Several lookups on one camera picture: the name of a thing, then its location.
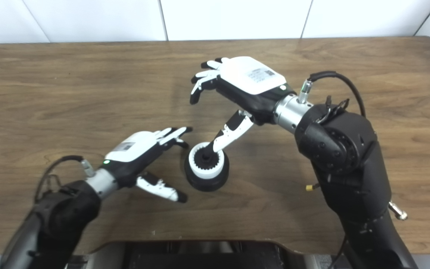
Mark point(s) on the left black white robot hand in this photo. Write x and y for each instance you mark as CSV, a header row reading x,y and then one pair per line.
x,y
136,149

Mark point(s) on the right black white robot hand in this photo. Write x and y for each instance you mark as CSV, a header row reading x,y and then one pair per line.
x,y
248,80

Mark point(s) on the round black plastic part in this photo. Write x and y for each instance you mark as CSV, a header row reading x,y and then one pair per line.
x,y
207,184

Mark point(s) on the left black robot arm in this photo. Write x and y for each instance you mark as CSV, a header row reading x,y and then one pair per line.
x,y
62,220

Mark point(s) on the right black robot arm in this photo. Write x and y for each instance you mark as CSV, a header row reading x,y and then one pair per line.
x,y
349,168

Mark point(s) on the black robot torso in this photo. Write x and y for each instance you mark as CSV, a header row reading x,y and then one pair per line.
x,y
200,257

